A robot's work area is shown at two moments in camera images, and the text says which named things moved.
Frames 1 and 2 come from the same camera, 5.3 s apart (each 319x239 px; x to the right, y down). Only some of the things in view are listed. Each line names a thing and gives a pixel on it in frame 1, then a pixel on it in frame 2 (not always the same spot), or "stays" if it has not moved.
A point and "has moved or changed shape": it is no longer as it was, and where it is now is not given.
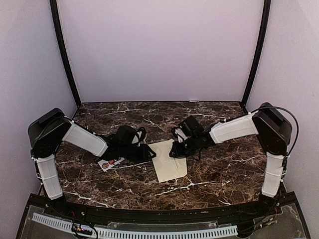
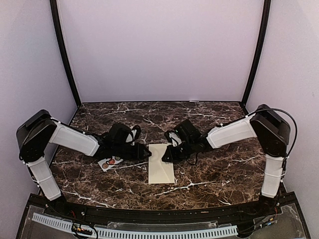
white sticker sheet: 105,165 stays
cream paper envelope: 167,167 has moved or changed shape
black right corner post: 266,19 stays
